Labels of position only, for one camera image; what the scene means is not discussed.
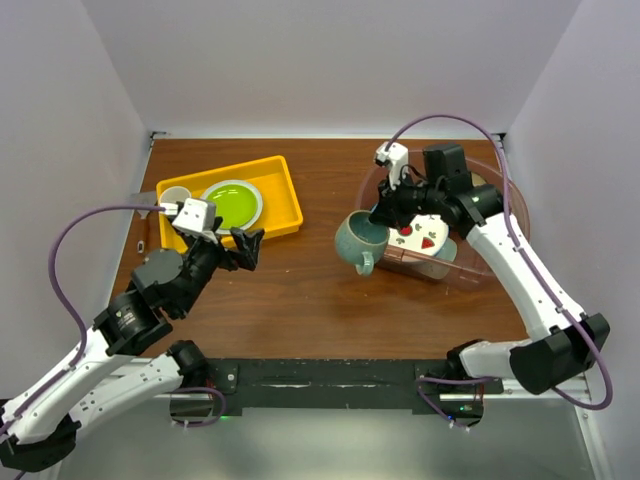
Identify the metal scraper wooden handle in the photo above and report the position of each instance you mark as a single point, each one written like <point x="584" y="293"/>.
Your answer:
<point x="146" y="198"/>

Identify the brown floral cream-inside bowl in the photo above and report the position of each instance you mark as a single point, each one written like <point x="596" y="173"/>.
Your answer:
<point x="477" y="180"/>

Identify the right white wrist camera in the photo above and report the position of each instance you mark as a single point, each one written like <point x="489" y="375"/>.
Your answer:
<point x="395" y="158"/>

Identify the yellow plastic tray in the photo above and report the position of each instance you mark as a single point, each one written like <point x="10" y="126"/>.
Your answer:
<point x="257" y="194"/>

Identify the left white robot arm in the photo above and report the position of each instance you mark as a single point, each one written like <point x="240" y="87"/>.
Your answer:
<point x="41" y="426"/>

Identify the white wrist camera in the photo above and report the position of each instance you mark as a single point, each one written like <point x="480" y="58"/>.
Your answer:
<point x="395" y="158"/>
<point x="196" y="218"/>

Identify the teal speckled ceramic mug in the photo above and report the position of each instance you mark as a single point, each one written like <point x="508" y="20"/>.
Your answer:
<point x="361" y="243"/>

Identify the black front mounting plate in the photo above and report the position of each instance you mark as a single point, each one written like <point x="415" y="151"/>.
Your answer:
<point x="344" y="384"/>

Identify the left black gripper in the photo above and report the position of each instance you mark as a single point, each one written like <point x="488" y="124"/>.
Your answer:
<point x="246" y="253"/>

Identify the light-blue scalloped plate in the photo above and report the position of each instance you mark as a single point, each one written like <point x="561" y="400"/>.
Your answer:
<point x="257" y="210"/>

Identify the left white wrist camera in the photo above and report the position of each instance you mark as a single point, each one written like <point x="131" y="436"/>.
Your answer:
<point x="196" y="218"/>

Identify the green plate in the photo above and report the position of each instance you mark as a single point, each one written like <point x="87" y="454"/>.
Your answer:
<point x="235" y="202"/>

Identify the light-teal divided rectangular dish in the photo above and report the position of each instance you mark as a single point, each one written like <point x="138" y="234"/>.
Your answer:
<point x="419" y="265"/>

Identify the white light-blue mug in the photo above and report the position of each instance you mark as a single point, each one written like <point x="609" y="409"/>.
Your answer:
<point x="174" y="195"/>

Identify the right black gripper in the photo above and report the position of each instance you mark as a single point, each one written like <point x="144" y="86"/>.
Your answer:
<point x="389" y="206"/>

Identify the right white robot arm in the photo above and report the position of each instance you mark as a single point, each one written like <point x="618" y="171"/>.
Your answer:
<point x="563" y="340"/>

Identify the clear pink plastic bin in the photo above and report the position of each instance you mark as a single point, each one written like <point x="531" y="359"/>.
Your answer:
<point x="469" y="270"/>

